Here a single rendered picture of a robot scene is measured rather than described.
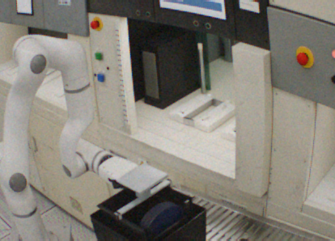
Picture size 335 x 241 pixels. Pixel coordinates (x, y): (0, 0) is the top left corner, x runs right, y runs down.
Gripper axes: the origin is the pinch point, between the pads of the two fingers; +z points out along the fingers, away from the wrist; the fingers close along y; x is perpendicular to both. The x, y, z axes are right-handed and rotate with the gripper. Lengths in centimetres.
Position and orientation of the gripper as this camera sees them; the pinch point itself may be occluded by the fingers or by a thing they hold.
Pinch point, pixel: (142, 183)
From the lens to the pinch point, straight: 159.8
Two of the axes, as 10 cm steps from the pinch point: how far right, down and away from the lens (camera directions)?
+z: 7.3, 2.8, -6.2
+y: -6.7, 4.0, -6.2
